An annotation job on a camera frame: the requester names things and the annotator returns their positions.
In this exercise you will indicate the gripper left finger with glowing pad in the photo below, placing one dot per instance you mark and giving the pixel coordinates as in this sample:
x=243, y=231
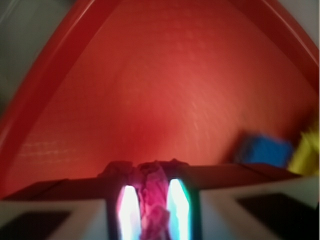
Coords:
x=101, y=208

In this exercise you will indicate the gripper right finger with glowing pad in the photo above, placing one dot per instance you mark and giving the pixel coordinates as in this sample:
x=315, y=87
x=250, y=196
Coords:
x=242, y=202

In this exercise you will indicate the red paper ball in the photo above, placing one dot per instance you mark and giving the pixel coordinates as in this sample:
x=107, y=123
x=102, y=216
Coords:
x=151, y=182

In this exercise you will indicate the blue sponge block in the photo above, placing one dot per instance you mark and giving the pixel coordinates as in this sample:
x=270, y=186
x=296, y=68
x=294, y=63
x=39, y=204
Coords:
x=263, y=149

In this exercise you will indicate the yellow cloth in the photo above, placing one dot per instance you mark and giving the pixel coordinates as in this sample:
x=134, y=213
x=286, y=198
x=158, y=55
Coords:
x=305, y=160

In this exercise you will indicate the red plastic tray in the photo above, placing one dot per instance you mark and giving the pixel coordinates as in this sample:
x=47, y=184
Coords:
x=144, y=80

